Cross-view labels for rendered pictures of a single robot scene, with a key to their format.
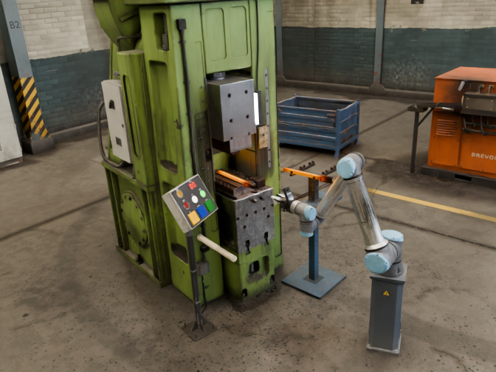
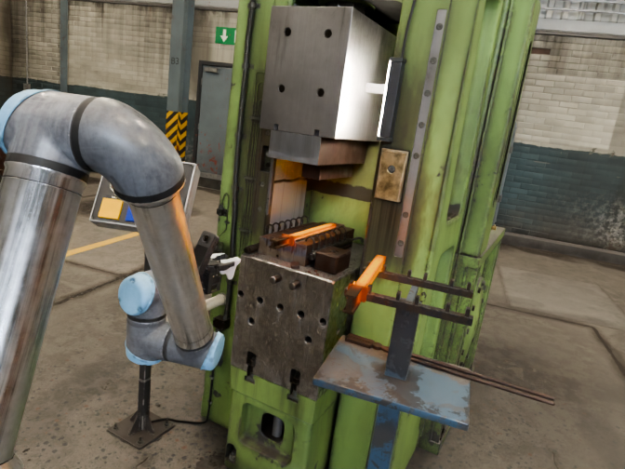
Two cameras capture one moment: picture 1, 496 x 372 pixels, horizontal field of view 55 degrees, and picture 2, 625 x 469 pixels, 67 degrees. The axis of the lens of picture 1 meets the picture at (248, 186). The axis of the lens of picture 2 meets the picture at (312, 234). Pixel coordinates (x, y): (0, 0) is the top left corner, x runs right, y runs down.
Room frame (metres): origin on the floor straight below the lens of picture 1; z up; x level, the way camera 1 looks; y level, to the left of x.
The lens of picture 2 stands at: (2.70, -1.47, 1.42)
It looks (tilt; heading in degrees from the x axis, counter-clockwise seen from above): 14 degrees down; 64
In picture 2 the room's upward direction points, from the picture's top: 8 degrees clockwise
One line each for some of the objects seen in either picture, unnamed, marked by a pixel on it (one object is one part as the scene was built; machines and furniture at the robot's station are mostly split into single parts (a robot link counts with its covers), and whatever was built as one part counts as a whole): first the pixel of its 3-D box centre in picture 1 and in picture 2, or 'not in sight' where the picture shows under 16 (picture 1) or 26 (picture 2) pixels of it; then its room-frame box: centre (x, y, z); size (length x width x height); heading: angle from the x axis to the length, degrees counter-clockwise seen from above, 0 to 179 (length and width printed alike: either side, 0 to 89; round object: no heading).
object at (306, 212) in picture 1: (305, 211); (150, 290); (2.83, -0.37, 0.98); 0.12 x 0.09 x 0.10; 37
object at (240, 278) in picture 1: (238, 257); (300, 403); (3.54, 0.12, 0.23); 0.55 x 0.37 x 0.47; 37
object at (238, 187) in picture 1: (227, 181); (309, 239); (3.49, 0.16, 0.96); 0.42 x 0.20 x 0.09; 37
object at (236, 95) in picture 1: (226, 105); (340, 81); (3.52, 0.13, 1.56); 0.42 x 0.39 x 0.40; 37
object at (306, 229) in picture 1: (307, 226); (150, 335); (2.84, -0.38, 0.86); 0.12 x 0.09 x 0.12; 144
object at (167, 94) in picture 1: (183, 163); (273, 177); (3.44, 0.48, 1.15); 0.44 x 0.26 x 2.30; 37
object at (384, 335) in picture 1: (386, 307); not in sight; (2.66, -0.90, 0.30); 0.22 x 0.22 x 0.60; 68
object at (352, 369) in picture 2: (313, 201); (395, 375); (3.48, -0.52, 0.75); 0.40 x 0.30 x 0.02; 137
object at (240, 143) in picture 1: (224, 138); (321, 148); (3.49, 0.16, 1.32); 0.42 x 0.20 x 0.10; 37
